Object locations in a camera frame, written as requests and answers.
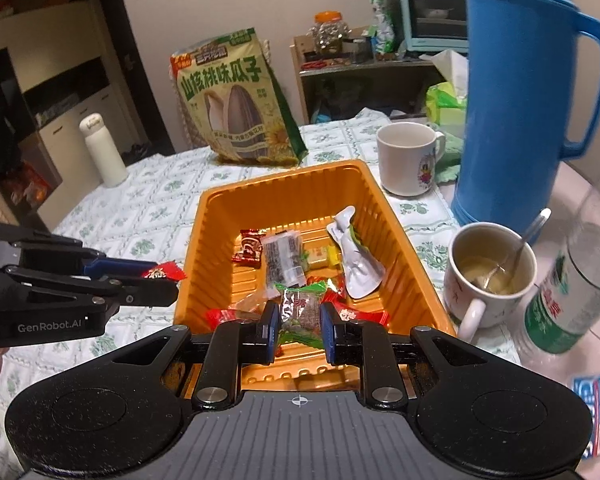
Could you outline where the yellow candy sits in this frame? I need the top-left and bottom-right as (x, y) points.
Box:
(302, 245), (341, 270)

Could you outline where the long red candy packet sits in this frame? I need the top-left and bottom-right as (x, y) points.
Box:
(205, 307), (261, 331)

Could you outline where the white printed mug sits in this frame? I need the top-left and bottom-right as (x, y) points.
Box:
(376, 121), (447, 197)

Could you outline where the blue thermos jug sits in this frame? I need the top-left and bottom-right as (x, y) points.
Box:
(451, 0), (600, 228)

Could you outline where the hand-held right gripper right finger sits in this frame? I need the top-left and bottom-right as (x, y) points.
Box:
(320, 301), (496, 411)

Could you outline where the white insulated bottle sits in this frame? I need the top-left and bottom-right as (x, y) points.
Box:
(79, 112), (129, 188)

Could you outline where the square red candy packet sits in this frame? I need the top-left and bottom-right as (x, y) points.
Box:
(332, 302), (390, 333)

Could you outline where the silver wrapper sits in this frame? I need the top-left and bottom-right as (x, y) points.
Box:
(326, 205), (386, 300)

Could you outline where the red printed box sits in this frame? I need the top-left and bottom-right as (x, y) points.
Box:
(10, 160), (51, 206)

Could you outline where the red yellow-print candy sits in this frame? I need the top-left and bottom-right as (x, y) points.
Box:
(141, 261), (188, 282)

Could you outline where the green nut candy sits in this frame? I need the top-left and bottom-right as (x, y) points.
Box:
(274, 282), (331, 358)

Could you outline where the dark red candy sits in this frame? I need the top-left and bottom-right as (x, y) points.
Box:
(231, 228), (267, 266)

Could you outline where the clear green-label water bottle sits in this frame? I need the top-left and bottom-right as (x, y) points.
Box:
(525, 187), (600, 356)

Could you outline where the metal spoon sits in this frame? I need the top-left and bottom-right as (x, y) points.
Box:
(480, 207), (552, 288)

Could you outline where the wooden shelf unit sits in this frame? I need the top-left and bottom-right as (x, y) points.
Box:
(291, 35), (461, 126)

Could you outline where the blue white packet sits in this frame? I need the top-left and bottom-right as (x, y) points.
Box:
(571, 374), (600, 458)

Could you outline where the green tissue pack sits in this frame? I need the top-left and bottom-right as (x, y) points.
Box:
(425, 49), (468, 136)

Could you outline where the white mug with drink residue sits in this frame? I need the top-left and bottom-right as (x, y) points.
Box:
(444, 221), (538, 343)

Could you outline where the green white snack bag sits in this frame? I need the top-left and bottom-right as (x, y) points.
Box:
(370, 0), (397, 56)

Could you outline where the green cloth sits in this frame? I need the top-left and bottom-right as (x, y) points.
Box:
(432, 132), (463, 183)

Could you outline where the teal toaster oven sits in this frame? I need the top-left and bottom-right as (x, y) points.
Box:
(382, 0), (468, 56)

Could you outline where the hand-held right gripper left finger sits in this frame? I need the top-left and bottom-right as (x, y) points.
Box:
(107, 300), (282, 411)

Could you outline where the sunflower seed bag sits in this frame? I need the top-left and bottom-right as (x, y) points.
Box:
(169, 27), (308, 167)

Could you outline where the orange-lid plastic jar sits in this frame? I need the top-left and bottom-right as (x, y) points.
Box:
(311, 11), (350, 56)

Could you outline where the orange plastic tray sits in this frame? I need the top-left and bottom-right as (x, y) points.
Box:
(172, 159), (458, 393)

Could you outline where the white cabinet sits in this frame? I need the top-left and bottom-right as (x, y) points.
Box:
(0, 10), (156, 171)

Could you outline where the clear black sesame bar packet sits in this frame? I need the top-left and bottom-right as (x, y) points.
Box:
(261, 230), (308, 286)

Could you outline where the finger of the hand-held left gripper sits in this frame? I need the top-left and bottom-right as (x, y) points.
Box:
(0, 266), (180, 313)
(0, 223), (158, 281)

